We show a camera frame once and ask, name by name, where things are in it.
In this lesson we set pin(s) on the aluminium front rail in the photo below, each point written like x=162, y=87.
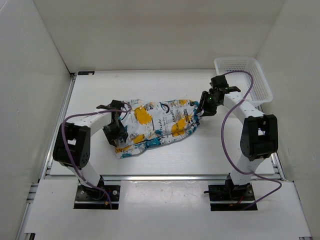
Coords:
x=202, y=177

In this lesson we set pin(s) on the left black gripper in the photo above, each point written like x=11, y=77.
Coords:
x=122, y=133

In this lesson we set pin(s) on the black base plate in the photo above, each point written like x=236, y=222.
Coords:
x=229, y=197
x=87, y=199

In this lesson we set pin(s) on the white plastic mesh basket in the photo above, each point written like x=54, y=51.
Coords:
x=240, y=71

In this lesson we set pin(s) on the colourful printed shorts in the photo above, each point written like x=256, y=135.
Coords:
x=154, y=124

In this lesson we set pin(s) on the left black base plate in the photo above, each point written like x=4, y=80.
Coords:
x=87, y=199

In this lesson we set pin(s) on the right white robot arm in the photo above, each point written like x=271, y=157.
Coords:
x=259, y=136

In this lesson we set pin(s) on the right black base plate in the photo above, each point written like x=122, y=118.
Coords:
x=229, y=197

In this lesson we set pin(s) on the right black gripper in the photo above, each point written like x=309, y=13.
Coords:
x=204, y=95

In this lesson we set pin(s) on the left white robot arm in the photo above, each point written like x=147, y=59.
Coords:
x=72, y=148

